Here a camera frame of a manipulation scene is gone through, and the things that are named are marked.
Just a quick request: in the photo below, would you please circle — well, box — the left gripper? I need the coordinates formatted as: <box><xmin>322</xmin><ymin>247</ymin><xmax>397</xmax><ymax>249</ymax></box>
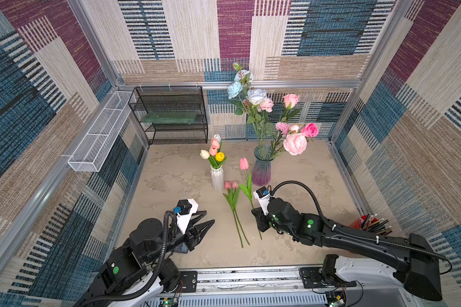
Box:
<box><xmin>143</xmin><ymin>219</ymin><xmax>215</xmax><ymax>266</ymax></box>

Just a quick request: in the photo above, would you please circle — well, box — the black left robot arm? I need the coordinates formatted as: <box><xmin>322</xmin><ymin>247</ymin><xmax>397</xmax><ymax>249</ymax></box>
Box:
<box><xmin>75</xmin><ymin>211</ymin><xmax>215</xmax><ymax>306</ymax></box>

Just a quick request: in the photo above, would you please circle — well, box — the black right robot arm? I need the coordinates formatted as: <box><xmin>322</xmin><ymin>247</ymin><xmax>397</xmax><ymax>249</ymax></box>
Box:
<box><xmin>251</xmin><ymin>198</ymin><xmax>443</xmax><ymax>301</ymax></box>

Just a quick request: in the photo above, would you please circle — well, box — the white ribbed vase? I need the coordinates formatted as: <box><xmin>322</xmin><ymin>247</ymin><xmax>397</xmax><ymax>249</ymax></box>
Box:
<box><xmin>211</xmin><ymin>167</ymin><xmax>225</xmax><ymax>191</ymax></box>

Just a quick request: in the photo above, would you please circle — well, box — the purple glass vase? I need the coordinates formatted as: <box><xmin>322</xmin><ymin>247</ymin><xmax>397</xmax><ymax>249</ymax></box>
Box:
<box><xmin>252</xmin><ymin>145</ymin><xmax>274</xmax><ymax>186</ymax></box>

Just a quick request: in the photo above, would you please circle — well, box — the blue grey small device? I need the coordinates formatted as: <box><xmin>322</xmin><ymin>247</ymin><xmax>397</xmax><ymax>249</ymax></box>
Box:
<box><xmin>174</xmin><ymin>243</ymin><xmax>189</xmax><ymax>254</ymax></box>

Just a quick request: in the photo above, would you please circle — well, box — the yellow tulip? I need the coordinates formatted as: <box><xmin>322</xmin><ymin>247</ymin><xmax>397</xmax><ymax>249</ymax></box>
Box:
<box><xmin>215</xmin><ymin>152</ymin><xmax>225</xmax><ymax>162</ymax></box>

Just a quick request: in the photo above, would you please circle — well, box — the red pencil cup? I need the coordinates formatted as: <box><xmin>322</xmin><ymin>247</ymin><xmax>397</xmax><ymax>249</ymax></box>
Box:
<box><xmin>349</xmin><ymin>213</ymin><xmax>393</xmax><ymax>235</ymax></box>

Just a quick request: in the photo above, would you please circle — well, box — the green pad on shelf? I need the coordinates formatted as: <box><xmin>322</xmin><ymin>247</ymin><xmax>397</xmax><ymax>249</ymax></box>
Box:
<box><xmin>140</xmin><ymin>112</ymin><xmax>198</xmax><ymax>124</ymax></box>

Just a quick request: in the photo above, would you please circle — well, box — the black mesh shelf rack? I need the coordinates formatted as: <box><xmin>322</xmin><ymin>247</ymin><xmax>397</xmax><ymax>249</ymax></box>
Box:
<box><xmin>129</xmin><ymin>86</ymin><xmax>209</xmax><ymax>145</ymax></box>

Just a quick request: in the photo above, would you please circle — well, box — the rose bouquet with leaves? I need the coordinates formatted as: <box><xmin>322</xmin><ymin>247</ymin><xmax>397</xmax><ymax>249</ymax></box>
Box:
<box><xmin>227</xmin><ymin>62</ymin><xmax>319</xmax><ymax>160</ymax></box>

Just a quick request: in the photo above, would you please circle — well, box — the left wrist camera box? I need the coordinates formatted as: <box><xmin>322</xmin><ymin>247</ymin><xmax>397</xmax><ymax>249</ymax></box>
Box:
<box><xmin>174</xmin><ymin>199</ymin><xmax>198</xmax><ymax>234</ymax></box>

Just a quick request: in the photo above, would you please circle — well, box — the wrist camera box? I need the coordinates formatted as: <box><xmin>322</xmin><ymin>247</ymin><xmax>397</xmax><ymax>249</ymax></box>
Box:
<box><xmin>174</xmin><ymin>199</ymin><xmax>198</xmax><ymax>234</ymax></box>
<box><xmin>253</xmin><ymin>187</ymin><xmax>270</xmax><ymax>216</ymax></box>

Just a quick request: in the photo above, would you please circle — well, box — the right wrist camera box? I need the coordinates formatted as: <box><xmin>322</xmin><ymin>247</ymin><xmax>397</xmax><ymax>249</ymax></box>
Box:
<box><xmin>253</xmin><ymin>187</ymin><xmax>270</xmax><ymax>216</ymax></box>

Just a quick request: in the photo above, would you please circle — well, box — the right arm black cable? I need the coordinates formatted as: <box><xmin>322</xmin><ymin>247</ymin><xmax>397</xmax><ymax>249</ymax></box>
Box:
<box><xmin>270</xmin><ymin>180</ymin><xmax>453</xmax><ymax>275</ymax></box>

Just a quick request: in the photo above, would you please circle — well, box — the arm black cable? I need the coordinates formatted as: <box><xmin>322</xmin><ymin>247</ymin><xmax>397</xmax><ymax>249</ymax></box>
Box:
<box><xmin>270</xmin><ymin>180</ymin><xmax>453</xmax><ymax>275</ymax></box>
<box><xmin>74</xmin><ymin>210</ymin><xmax>177</xmax><ymax>307</ymax></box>

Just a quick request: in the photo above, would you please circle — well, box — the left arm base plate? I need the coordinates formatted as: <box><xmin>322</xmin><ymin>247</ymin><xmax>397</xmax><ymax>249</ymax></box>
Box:
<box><xmin>176</xmin><ymin>271</ymin><xmax>198</xmax><ymax>293</ymax></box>

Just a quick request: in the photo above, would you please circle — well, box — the aluminium front rail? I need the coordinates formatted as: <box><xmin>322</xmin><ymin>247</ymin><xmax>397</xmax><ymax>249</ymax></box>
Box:
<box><xmin>138</xmin><ymin>264</ymin><xmax>408</xmax><ymax>307</ymax></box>

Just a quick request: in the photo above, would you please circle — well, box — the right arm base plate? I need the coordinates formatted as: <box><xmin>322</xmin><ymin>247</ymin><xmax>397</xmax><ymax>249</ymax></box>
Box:
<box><xmin>299</xmin><ymin>254</ymin><xmax>357</xmax><ymax>289</ymax></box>

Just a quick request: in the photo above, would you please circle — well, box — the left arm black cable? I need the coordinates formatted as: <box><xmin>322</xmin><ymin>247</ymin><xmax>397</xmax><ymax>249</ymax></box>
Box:
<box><xmin>74</xmin><ymin>210</ymin><xmax>177</xmax><ymax>307</ymax></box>

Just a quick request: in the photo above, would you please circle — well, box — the white mesh wall basket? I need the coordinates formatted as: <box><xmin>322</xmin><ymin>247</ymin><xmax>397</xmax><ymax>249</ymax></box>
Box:
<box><xmin>68</xmin><ymin>92</ymin><xmax>132</xmax><ymax>172</ymax></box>

